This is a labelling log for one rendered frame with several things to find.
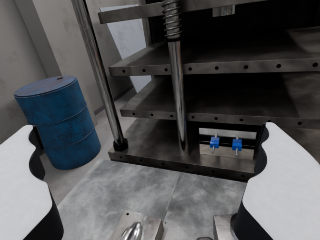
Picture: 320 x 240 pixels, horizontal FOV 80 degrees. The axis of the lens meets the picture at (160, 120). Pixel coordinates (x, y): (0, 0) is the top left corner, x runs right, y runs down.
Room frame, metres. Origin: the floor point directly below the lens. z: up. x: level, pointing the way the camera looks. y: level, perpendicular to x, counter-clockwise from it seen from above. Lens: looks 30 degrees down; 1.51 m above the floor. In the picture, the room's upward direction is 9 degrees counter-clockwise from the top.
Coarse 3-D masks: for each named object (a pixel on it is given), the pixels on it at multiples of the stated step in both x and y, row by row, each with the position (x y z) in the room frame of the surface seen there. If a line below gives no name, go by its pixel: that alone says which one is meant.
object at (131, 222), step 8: (128, 216) 0.45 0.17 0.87; (136, 216) 0.45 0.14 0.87; (144, 216) 0.44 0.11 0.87; (120, 224) 0.43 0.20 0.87; (128, 224) 0.42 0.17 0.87; (136, 224) 0.42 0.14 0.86; (144, 224) 0.41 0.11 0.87; (152, 224) 0.41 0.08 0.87; (160, 224) 0.41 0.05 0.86; (120, 232) 0.40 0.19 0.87; (128, 232) 0.40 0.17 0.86; (136, 232) 0.40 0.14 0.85; (144, 232) 0.38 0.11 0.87; (152, 232) 0.38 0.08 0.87; (160, 232) 0.40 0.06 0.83
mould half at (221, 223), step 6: (216, 216) 0.38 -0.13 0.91; (222, 216) 0.37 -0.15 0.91; (228, 216) 0.37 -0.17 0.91; (216, 222) 0.36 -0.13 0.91; (222, 222) 0.35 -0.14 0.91; (228, 222) 0.35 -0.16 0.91; (216, 228) 0.34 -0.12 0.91; (222, 228) 0.34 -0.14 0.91; (228, 228) 0.33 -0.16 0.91; (216, 234) 0.33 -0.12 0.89; (222, 234) 0.32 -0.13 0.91; (228, 234) 0.32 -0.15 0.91
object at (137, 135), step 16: (128, 128) 1.23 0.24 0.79; (144, 128) 1.20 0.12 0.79; (160, 128) 1.16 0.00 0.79; (176, 128) 1.13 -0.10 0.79; (192, 128) 1.10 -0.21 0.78; (256, 128) 0.99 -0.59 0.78; (288, 128) 0.94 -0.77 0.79; (128, 144) 1.03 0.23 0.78; (144, 144) 1.00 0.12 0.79; (160, 144) 0.97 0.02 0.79; (176, 144) 0.95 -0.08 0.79; (192, 144) 0.92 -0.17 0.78; (304, 144) 0.78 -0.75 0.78; (128, 160) 0.93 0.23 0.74; (144, 160) 0.88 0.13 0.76; (160, 160) 0.83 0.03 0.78; (176, 160) 0.80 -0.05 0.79; (192, 160) 0.79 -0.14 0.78; (208, 160) 0.77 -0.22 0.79; (224, 160) 0.75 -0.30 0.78; (240, 160) 0.73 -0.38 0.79; (224, 176) 0.69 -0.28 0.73; (240, 176) 0.66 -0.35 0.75
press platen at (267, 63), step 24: (144, 48) 1.45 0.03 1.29; (168, 48) 1.30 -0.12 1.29; (192, 48) 1.18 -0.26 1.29; (216, 48) 1.08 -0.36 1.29; (240, 48) 0.99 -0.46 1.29; (264, 48) 0.91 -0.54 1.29; (288, 48) 0.85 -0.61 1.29; (312, 48) 0.79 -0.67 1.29; (120, 72) 1.00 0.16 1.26; (144, 72) 0.95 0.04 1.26; (168, 72) 0.90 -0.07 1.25; (192, 72) 0.85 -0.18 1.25; (216, 72) 0.81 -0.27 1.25; (240, 72) 0.76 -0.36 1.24
